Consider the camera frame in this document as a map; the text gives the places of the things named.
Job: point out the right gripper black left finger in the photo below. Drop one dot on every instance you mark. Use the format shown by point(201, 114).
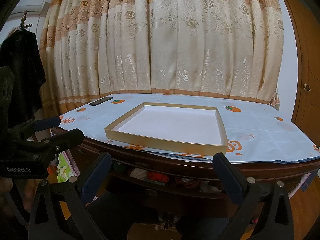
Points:
point(59, 210)

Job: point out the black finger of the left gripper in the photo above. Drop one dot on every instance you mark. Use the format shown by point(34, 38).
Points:
point(37, 125)
point(62, 142)

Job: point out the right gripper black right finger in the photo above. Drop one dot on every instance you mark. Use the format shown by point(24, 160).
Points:
point(275, 220)

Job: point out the bright red underwear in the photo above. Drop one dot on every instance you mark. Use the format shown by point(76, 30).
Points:
point(154, 176)

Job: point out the green cartoon bag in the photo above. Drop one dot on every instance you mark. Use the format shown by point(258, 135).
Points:
point(64, 171)

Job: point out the black hanging garment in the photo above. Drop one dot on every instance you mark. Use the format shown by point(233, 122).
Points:
point(22, 75)

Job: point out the black smartphone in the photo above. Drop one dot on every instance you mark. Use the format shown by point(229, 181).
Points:
point(101, 100)

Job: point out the dark wooden desk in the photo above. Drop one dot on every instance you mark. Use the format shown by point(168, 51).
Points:
point(192, 185)

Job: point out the wooden coat rack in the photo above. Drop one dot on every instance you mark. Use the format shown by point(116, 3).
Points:
point(23, 25)

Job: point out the wooden door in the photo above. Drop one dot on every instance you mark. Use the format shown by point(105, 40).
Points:
point(306, 29)

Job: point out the shallow cardboard tray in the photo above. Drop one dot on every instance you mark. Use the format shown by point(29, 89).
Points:
point(185, 129)

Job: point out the curtain tassel tieback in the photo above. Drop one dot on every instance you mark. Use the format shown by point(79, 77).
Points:
point(275, 101)

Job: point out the beige floral curtain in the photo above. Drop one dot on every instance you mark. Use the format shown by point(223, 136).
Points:
point(219, 48)

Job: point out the white air conditioner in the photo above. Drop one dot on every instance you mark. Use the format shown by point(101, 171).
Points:
point(32, 7)

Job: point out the brass door knob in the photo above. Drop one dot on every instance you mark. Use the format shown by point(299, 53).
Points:
point(307, 87)

